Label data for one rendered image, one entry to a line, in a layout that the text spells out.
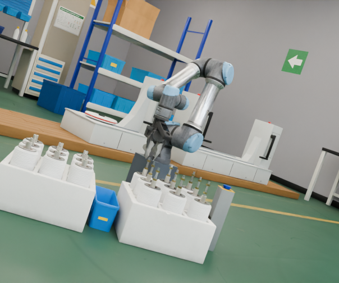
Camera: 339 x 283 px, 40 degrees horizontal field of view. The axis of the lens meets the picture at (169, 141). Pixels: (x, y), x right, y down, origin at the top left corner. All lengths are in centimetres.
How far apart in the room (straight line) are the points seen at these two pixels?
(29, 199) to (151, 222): 50
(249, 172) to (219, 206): 324
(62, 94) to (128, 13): 168
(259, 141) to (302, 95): 240
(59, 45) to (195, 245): 658
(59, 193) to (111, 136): 223
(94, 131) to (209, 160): 149
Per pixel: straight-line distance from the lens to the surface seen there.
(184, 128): 249
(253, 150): 577
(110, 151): 406
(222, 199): 231
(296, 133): 788
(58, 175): 196
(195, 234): 206
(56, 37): 829
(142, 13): 739
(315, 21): 839
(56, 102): 641
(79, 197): 193
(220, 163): 513
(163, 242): 204
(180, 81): 248
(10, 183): 194
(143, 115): 447
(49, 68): 741
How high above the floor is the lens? 61
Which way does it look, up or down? 4 degrees down
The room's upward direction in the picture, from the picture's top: 19 degrees clockwise
